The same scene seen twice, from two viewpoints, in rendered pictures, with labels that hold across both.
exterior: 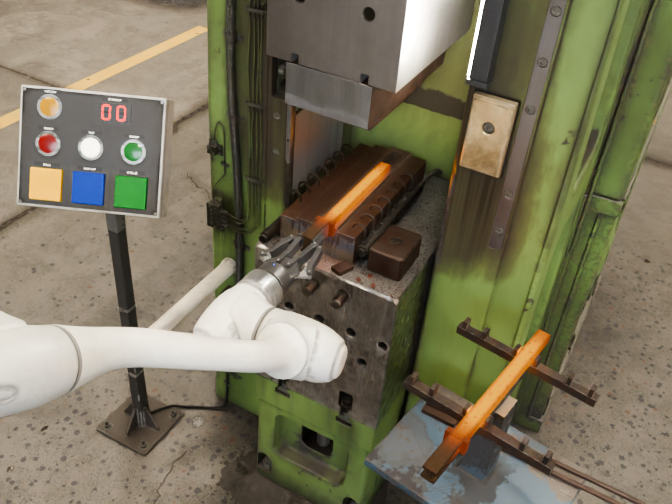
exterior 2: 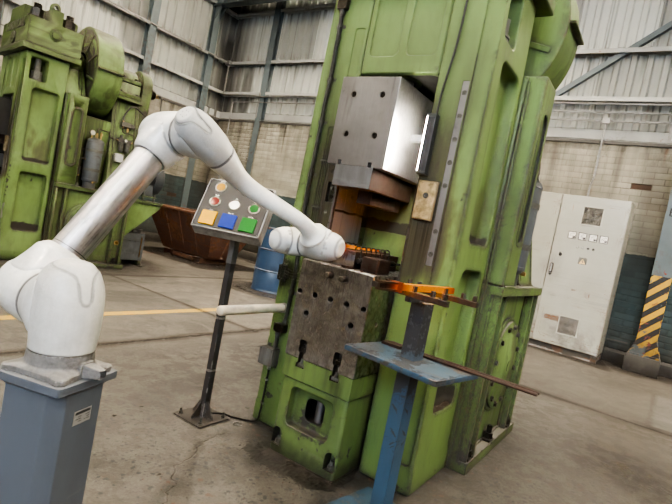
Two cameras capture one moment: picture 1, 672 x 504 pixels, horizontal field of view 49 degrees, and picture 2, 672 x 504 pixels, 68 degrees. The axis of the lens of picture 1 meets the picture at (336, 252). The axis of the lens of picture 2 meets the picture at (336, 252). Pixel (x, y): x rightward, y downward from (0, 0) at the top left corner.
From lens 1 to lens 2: 1.25 m
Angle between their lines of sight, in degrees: 35
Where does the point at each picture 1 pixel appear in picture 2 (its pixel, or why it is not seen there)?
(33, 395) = (215, 141)
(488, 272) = (425, 281)
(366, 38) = (372, 146)
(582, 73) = (467, 165)
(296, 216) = not seen: hidden behind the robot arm
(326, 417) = (323, 378)
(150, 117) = not seen: hidden behind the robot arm
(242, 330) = (294, 233)
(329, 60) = (355, 159)
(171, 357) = (264, 194)
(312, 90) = (345, 175)
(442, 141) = not seen: hidden behind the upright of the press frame
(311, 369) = (326, 243)
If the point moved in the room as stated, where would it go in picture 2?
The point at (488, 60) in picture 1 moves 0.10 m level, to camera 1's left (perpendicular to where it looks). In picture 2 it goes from (425, 160) to (402, 156)
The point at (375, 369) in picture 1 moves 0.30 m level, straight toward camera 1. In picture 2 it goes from (357, 328) to (341, 341)
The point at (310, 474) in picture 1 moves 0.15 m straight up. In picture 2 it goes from (305, 437) to (312, 404)
